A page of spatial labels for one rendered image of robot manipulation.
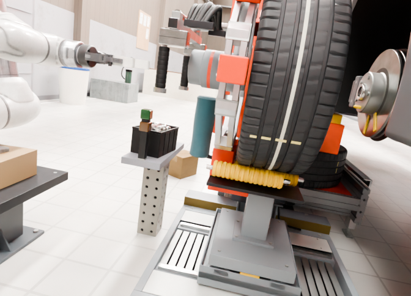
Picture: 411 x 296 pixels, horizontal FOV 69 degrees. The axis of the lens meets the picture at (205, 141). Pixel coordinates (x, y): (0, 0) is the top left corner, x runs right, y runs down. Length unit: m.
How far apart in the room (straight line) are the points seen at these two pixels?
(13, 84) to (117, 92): 5.29
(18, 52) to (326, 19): 0.84
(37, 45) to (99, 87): 5.86
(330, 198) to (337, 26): 1.22
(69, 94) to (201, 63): 4.68
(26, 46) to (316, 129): 0.84
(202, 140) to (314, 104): 0.57
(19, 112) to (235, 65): 0.99
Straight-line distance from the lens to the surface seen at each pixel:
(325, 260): 1.61
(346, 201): 1.92
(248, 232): 1.23
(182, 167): 2.35
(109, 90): 6.79
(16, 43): 1.00
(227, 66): 0.78
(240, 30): 0.88
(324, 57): 0.84
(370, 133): 1.23
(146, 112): 1.20
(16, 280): 1.39
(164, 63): 0.99
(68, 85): 5.63
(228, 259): 1.11
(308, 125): 0.85
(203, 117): 1.23
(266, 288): 1.18
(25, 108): 1.50
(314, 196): 1.88
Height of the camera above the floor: 0.83
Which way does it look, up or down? 12 degrees down
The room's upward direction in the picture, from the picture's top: 9 degrees clockwise
